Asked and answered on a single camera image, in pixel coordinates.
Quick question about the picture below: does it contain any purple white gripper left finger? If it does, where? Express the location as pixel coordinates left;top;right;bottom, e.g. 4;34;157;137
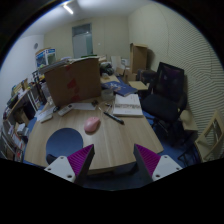
45;144;95;184

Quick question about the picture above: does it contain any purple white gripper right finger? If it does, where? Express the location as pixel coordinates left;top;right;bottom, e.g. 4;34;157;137
133;144;182;181

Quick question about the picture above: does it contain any blue round mouse pad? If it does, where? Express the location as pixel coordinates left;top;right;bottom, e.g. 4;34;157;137
46;128;83;164

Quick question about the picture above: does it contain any pink computer mouse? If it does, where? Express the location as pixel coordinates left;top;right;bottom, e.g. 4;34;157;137
84;117;100;132

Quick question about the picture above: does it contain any light wooden chair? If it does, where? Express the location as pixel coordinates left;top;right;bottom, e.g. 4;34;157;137
195;110;224;162

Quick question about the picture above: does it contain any white keyboard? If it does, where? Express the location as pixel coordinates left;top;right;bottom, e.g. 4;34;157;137
37;107;54;121

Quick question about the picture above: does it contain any black office chair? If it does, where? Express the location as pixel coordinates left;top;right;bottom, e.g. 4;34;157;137
141;62;187;144

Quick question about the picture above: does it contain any white remote control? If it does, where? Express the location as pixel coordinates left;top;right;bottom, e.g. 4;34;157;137
58;104;73;116

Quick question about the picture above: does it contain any black pen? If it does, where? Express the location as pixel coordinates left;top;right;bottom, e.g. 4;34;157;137
103;111;124;125

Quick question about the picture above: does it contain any white closed book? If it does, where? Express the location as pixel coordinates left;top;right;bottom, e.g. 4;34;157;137
113;94;143;116

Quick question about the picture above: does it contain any wooden bookshelf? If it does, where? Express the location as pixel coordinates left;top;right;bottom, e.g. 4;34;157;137
0;83;40;161

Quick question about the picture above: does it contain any dark blue book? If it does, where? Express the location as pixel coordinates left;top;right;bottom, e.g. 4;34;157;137
101;81;137;97

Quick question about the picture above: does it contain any large brown cardboard box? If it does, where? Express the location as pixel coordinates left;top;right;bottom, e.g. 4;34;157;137
45;58;101;106

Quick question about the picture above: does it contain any blue white product box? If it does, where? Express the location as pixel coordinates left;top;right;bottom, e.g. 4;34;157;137
35;48;56;68

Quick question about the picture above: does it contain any tall cardboard box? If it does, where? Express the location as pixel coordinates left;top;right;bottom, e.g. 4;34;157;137
130;43;148;73

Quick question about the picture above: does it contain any white door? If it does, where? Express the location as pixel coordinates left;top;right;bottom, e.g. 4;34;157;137
72;23;93;58

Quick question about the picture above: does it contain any ceiling light tube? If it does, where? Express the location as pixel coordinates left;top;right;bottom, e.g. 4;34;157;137
63;4;74;15

